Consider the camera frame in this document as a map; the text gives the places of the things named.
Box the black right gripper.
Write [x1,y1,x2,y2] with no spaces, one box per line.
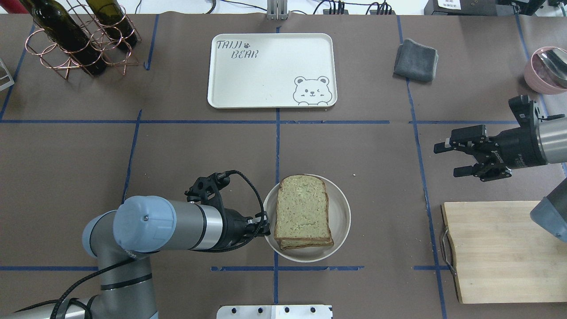
[434,124,546,182]

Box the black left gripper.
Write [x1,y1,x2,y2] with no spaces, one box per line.
[219,208,271,251]

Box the bread slice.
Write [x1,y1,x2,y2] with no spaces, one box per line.
[275,175,333,241]
[276,239,334,250]

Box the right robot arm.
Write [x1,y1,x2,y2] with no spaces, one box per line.
[418,115,565,240]

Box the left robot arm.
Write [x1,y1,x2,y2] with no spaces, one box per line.
[6,195,270,319]

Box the cream bear tray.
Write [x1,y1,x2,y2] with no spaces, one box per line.
[207,33,338,109]

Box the grey folded cloth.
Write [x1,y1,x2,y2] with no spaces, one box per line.
[393,39,438,82]

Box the wooden cutting board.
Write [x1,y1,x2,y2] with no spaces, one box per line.
[442,201,567,303]

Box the pink bowl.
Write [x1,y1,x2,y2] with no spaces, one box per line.
[523,47,566,95]

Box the dark wine bottle right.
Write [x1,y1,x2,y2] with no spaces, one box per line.
[87,0,138,51]

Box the dark wine bottle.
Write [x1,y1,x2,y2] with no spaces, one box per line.
[87,0,138,51]
[20,0,107,75]

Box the dark wine bottle left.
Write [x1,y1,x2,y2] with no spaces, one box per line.
[20,0,107,75]

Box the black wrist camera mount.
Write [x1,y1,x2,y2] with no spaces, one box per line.
[184,171,230,212]

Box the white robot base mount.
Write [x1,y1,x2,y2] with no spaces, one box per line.
[216,304,334,319]

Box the aluminium frame post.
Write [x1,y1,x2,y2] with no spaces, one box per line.
[267,0,289,20]

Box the copper wire bottle rack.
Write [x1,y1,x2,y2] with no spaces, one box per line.
[25,0,140,79]

